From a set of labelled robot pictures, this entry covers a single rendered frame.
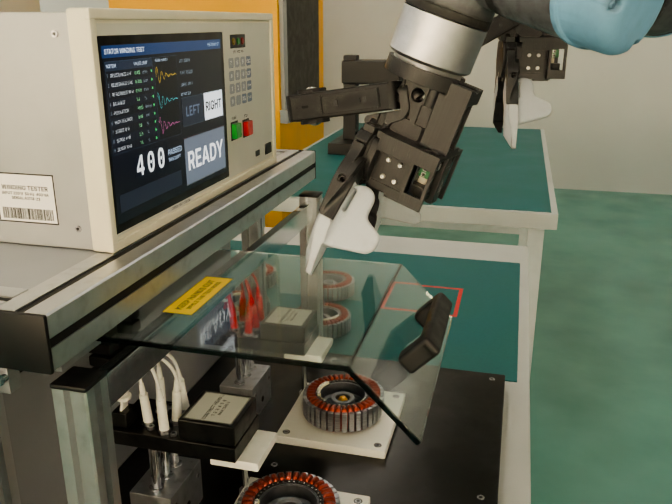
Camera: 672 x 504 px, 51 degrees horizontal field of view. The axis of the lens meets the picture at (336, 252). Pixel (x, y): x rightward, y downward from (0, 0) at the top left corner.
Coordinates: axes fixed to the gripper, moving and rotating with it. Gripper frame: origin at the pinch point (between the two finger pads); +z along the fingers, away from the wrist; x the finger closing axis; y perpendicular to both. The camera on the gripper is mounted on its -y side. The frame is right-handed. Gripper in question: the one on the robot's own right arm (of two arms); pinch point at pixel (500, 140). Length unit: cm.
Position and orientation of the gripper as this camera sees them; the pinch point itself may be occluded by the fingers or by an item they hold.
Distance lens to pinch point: 100.9
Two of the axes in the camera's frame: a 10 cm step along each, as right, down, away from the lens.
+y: 9.9, 0.3, -1.0
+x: 1.0, -3.1, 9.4
